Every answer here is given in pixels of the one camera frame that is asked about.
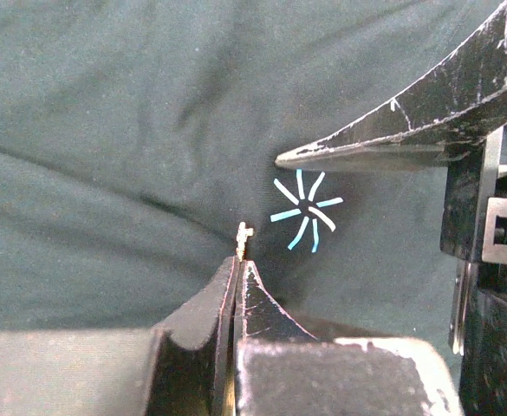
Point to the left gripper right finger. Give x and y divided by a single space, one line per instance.
284 369

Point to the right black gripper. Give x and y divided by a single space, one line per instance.
474 230

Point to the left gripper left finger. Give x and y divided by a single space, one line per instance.
194 350

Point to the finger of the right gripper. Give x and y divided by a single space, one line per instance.
440 118

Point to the black t-shirt garment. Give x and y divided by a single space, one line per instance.
136 135

